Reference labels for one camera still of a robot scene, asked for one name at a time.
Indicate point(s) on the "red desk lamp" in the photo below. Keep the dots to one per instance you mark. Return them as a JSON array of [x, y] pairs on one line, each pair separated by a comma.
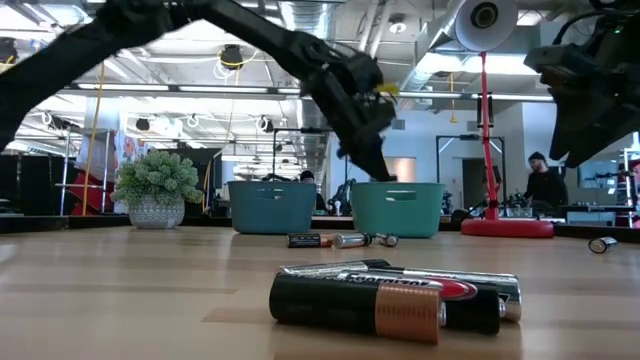
[[505, 228]]

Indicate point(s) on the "silver ventilation duct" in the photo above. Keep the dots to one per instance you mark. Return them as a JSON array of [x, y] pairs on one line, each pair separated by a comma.
[[312, 135]]

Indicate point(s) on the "black and copper AA battery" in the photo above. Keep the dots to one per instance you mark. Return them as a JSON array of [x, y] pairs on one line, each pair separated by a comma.
[[600, 245], [305, 241], [340, 305]]

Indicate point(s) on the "person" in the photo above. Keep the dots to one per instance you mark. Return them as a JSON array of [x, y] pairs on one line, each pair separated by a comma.
[[545, 187], [306, 176]]

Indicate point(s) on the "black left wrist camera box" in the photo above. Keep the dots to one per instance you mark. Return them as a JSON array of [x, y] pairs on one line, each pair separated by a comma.
[[365, 70]]

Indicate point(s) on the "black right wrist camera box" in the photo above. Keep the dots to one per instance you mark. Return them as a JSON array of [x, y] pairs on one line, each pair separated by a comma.
[[555, 65]]

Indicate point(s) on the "black tube stand frame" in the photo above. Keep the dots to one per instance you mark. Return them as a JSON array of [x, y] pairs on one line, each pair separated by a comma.
[[462, 137]]

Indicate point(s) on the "silver and black AA battery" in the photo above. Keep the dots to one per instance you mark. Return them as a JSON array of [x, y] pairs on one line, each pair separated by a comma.
[[470, 312], [352, 241], [465, 277], [320, 271], [387, 240], [510, 305]]

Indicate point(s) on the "black frame-mounted device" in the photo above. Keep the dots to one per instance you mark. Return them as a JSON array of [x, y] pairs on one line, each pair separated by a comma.
[[7, 50]]

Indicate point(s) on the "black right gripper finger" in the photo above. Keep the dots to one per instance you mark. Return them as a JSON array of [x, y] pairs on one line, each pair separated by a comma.
[[577, 127], [622, 125]]

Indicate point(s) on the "black overhead camera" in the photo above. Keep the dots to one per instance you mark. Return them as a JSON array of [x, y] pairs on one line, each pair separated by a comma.
[[231, 56]]

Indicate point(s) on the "blue plastic bin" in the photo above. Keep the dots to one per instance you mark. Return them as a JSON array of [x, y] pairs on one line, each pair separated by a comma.
[[270, 215]]

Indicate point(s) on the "black aluminium table frame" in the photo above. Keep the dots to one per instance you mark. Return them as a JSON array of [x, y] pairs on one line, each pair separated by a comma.
[[50, 222]]

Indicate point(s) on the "red background structure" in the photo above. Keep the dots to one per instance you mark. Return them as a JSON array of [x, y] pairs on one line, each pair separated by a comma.
[[95, 197]]

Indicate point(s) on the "green succulent in patterned pot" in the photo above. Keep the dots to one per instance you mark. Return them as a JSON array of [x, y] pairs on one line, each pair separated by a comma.
[[156, 190]]

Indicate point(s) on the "wall monitor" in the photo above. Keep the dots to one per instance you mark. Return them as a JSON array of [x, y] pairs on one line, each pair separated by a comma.
[[597, 177]]

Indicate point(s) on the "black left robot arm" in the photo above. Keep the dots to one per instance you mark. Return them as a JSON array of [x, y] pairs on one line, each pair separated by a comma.
[[60, 65]]

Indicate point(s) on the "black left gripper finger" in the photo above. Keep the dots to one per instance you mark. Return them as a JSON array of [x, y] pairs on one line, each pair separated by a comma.
[[382, 160], [364, 157]]

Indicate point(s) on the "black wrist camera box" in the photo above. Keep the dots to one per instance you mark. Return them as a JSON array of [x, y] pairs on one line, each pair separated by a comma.
[[555, 65], [365, 70]]

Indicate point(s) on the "yellow tape tag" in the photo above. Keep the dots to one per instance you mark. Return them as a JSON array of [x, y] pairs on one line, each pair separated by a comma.
[[387, 90]]

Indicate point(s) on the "green plastic bin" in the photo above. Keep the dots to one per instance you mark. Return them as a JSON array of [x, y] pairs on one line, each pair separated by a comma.
[[397, 220]]

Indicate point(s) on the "rig light bar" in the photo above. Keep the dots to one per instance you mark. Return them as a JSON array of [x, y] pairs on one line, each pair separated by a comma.
[[225, 89]]

